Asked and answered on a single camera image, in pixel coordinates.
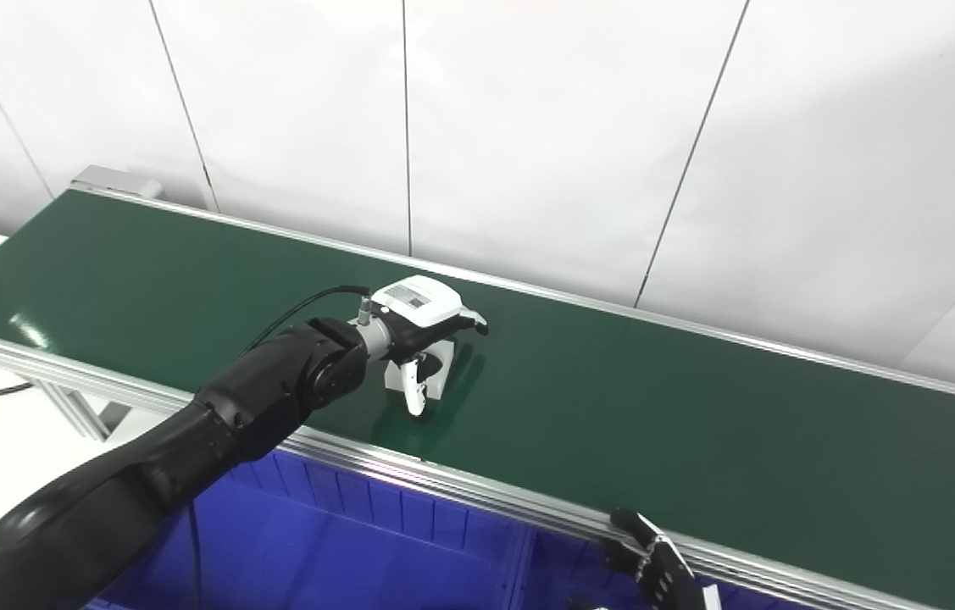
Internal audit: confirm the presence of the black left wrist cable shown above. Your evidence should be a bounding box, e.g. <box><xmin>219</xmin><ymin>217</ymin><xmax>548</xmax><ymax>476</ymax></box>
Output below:
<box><xmin>186</xmin><ymin>285</ymin><xmax>375</xmax><ymax>610</ymax></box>

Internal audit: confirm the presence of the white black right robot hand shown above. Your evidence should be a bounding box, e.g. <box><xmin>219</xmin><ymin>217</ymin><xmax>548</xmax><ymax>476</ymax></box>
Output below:
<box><xmin>566</xmin><ymin>508</ymin><xmax>722</xmax><ymax>610</ymax></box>

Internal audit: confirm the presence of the aluminium conveyor support leg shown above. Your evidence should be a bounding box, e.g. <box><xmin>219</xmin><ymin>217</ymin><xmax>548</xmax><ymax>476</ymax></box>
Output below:
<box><xmin>32</xmin><ymin>380</ymin><xmax>135</xmax><ymax>441</ymax></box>

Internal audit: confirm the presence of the white square part round hole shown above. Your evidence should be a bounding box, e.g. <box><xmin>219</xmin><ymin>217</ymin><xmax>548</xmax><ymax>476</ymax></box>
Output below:
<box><xmin>384</xmin><ymin>335</ymin><xmax>457</xmax><ymax>401</ymax></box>

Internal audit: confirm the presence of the green conveyor belt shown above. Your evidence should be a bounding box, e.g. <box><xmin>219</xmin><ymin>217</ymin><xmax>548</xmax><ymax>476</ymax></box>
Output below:
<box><xmin>0</xmin><ymin>190</ymin><xmax>955</xmax><ymax>610</ymax></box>
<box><xmin>0</xmin><ymin>166</ymin><xmax>955</xmax><ymax>610</ymax></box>

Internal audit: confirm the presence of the grey conveyor end housing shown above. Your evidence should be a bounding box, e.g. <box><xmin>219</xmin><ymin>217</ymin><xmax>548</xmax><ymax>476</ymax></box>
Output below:
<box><xmin>70</xmin><ymin>166</ymin><xmax>164</xmax><ymax>201</ymax></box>

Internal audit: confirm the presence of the blue plastic bin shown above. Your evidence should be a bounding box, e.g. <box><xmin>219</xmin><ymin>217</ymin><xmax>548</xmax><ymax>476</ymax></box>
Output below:
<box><xmin>83</xmin><ymin>449</ymin><xmax>529</xmax><ymax>610</ymax></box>
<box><xmin>519</xmin><ymin>530</ymin><xmax>791</xmax><ymax>610</ymax></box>

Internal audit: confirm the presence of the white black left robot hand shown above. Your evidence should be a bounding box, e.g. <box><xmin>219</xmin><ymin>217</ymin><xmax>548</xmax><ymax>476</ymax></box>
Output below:
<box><xmin>356</xmin><ymin>274</ymin><xmax>491</xmax><ymax>418</ymax></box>

